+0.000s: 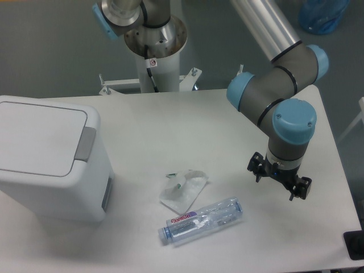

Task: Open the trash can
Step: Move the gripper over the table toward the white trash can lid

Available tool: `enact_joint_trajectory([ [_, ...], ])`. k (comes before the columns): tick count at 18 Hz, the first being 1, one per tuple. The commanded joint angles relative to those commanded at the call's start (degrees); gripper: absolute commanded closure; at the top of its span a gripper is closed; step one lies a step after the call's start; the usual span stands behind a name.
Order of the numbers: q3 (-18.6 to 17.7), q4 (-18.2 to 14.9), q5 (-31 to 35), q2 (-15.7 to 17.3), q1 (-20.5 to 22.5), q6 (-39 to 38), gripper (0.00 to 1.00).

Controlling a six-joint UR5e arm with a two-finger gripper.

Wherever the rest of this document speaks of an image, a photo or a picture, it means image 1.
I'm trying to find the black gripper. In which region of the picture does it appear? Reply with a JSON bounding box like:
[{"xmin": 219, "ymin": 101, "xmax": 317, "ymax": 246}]
[{"xmin": 247, "ymin": 152, "xmax": 312, "ymax": 201}]

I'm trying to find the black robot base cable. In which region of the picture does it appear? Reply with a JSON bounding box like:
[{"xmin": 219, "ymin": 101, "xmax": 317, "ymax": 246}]
[{"xmin": 143, "ymin": 45, "xmax": 159, "ymax": 93}]

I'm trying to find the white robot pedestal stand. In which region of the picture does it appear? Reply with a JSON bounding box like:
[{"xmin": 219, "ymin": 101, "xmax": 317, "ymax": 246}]
[{"xmin": 98, "ymin": 15, "xmax": 203, "ymax": 96}]

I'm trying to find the crumpled white plastic wrapper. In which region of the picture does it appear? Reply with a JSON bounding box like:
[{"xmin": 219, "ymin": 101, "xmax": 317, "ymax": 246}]
[{"xmin": 159, "ymin": 169, "xmax": 209, "ymax": 215}]

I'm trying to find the white trash can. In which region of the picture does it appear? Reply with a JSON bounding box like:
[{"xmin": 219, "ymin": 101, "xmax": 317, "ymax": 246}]
[{"xmin": 1, "ymin": 96, "xmax": 114, "ymax": 222}]

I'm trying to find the white trash can lid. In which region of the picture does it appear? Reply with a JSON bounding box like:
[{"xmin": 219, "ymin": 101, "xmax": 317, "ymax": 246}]
[{"xmin": 1, "ymin": 97, "xmax": 100, "ymax": 177}]

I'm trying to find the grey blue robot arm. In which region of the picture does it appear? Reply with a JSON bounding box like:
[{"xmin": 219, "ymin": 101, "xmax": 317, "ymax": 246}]
[{"xmin": 92, "ymin": 1, "xmax": 329, "ymax": 199}]

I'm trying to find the clear plastic water bottle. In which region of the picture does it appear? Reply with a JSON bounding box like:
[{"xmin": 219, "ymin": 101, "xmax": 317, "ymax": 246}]
[{"xmin": 158, "ymin": 197, "xmax": 243, "ymax": 245}]

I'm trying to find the black device at table edge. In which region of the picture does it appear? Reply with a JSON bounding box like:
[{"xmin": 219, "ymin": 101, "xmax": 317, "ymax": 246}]
[{"xmin": 343, "ymin": 230, "xmax": 363, "ymax": 260}]

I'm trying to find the white frame at right edge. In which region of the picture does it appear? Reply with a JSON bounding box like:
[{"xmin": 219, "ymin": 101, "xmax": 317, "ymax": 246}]
[{"xmin": 338, "ymin": 97, "xmax": 364, "ymax": 143}]

